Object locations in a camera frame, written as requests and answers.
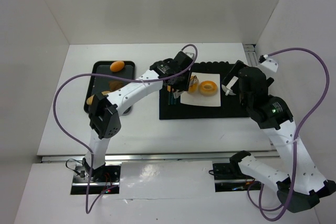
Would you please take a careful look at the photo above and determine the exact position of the gold knife green handle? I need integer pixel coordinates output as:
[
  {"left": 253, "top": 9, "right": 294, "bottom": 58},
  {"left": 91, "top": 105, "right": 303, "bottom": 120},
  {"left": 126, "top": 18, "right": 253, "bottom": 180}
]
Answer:
[{"left": 167, "top": 91, "right": 171, "bottom": 105}]

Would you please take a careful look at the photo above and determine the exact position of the brown chocolate croissant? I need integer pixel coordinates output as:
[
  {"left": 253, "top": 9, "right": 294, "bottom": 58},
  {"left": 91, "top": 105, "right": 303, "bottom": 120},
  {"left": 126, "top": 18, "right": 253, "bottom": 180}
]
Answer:
[{"left": 109, "top": 80, "right": 124, "bottom": 92}]

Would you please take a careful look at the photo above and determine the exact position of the white square plate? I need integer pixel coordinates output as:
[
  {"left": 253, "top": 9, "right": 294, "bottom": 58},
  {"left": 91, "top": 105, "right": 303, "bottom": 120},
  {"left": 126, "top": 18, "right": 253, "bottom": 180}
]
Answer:
[{"left": 180, "top": 72, "right": 221, "bottom": 107}]

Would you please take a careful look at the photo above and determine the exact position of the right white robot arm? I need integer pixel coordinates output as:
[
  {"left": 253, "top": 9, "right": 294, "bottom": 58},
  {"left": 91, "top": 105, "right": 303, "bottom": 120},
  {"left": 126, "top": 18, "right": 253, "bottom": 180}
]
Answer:
[{"left": 222, "top": 58, "right": 335, "bottom": 213}]

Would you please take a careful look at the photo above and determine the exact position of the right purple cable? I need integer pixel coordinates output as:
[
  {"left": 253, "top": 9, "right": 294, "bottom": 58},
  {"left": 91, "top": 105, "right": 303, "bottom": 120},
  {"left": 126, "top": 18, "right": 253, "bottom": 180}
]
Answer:
[{"left": 246, "top": 47, "right": 330, "bottom": 221}]

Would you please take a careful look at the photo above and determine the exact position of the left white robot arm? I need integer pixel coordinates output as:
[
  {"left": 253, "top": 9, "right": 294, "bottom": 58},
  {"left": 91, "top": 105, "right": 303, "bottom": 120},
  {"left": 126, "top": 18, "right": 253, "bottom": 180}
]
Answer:
[{"left": 82, "top": 51, "right": 197, "bottom": 181}]

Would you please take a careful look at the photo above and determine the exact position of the oval light bread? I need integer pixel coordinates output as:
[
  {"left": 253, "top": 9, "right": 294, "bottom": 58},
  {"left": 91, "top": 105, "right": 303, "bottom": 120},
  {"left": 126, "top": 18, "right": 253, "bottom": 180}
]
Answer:
[{"left": 86, "top": 91, "right": 110, "bottom": 105}]

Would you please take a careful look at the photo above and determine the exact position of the white bowl with handles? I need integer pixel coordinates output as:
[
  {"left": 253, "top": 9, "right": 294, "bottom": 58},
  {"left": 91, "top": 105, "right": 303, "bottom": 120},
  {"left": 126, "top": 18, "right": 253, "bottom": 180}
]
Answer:
[{"left": 221, "top": 76, "right": 239, "bottom": 96}]

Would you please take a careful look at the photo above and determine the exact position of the aluminium rail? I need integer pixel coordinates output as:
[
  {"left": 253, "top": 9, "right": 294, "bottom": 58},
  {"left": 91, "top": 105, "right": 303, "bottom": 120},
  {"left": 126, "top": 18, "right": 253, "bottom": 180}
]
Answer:
[{"left": 41, "top": 150, "right": 279, "bottom": 163}]

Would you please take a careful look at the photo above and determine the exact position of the orange round bun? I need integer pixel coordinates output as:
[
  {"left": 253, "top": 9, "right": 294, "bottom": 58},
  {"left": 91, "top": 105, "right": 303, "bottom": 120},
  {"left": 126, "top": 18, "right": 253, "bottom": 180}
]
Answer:
[{"left": 110, "top": 61, "right": 125, "bottom": 72}]

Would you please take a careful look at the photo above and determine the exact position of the black placemat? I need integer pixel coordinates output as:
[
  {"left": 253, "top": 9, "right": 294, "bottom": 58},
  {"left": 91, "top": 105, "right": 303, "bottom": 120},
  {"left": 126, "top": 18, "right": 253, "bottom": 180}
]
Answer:
[{"left": 159, "top": 61, "right": 248, "bottom": 120}]

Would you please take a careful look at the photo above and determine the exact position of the black tray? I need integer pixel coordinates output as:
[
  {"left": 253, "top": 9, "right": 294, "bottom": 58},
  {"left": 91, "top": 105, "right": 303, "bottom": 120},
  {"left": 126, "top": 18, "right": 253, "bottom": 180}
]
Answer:
[{"left": 83, "top": 61, "right": 135, "bottom": 113}]

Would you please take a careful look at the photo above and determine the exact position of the glazed bagel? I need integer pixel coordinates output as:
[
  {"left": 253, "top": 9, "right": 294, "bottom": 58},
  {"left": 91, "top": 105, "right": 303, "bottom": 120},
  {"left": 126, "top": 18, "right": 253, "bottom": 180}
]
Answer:
[
  {"left": 198, "top": 80, "right": 218, "bottom": 97},
  {"left": 187, "top": 76, "right": 200, "bottom": 94}
]

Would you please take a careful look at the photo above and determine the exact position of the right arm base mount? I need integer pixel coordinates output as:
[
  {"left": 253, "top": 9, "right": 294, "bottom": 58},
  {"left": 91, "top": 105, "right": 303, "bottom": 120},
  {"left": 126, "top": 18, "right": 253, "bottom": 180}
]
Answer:
[{"left": 208, "top": 163, "right": 260, "bottom": 193}]

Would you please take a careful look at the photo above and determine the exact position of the purple cable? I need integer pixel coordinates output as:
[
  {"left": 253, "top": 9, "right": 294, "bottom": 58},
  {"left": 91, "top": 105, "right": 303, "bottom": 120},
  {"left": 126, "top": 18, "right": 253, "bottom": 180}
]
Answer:
[
  {"left": 246, "top": 47, "right": 330, "bottom": 221},
  {"left": 53, "top": 44, "right": 198, "bottom": 214}
]

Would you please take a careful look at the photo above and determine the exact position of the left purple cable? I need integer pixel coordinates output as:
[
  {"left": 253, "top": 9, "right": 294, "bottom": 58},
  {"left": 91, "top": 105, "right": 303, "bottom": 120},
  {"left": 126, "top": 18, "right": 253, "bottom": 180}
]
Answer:
[{"left": 53, "top": 44, "right": 198, "bottom": 214}]

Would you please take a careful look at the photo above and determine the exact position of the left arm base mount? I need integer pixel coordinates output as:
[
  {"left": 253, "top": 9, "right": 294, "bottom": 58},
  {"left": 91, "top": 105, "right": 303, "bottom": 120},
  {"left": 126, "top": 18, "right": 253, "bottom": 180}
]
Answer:
[{"left": 65, "top": 158, "right": 121, "bottom": 195}]

